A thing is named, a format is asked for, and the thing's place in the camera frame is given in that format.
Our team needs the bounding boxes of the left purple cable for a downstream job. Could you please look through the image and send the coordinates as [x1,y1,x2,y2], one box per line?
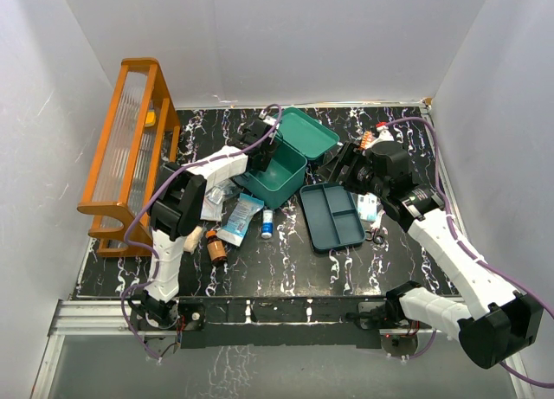
[119,103,282,361]

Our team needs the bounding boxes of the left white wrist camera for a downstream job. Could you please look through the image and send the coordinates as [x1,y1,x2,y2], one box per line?
[259,113,279,126]

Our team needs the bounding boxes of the small scissors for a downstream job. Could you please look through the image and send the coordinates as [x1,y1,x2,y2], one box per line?
[364,209,385,245]

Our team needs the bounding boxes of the purple cable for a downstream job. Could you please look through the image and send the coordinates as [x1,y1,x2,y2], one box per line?
[384,116,554,389]
[119,103,282,361]

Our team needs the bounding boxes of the orange patterned card packet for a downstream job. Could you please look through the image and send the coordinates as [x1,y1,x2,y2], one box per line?
[358,131,374,150]

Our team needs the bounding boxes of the blue cotton swab packet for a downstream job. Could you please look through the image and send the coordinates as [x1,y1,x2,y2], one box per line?
[216,193,264,247]

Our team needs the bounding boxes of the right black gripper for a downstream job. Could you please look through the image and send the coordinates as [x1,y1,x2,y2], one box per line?
[318,142,389,199]

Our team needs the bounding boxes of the green medicine box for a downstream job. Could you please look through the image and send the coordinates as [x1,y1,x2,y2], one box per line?
[235,107,339,209]

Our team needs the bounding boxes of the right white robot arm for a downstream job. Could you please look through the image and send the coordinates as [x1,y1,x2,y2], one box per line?
[318,142,544,369]

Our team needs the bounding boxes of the amber bottle orange label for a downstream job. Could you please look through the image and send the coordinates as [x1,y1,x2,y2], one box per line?
[205,230,227,267]

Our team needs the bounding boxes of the orange wooden rack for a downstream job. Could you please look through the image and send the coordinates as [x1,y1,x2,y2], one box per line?
[77,58,180,258]

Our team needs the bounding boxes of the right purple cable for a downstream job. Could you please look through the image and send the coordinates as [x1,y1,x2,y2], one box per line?
[384,116,554,389]

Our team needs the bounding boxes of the clear bag cotton balls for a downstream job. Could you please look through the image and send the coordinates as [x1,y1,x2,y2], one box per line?
[184,226,204,254]

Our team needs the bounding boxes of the black front mounting rail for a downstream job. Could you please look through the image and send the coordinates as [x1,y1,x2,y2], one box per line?
[172,294,438,351]

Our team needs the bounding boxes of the yellow item on rack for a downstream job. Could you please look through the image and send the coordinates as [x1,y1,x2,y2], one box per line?
[145,109,157,128]

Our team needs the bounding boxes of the dark blue divided tray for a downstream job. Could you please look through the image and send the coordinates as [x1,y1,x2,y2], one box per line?
[300,183,365,253]

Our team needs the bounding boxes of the small white blue bottle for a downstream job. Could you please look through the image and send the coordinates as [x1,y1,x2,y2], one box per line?
[261,209,274,240]

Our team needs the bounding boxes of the small clear plastic packet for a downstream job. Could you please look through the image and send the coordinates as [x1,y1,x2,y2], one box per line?
[206,179,240,204]

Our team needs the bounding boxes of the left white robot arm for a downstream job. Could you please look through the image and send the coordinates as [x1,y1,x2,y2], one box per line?
[128,116,280,329]

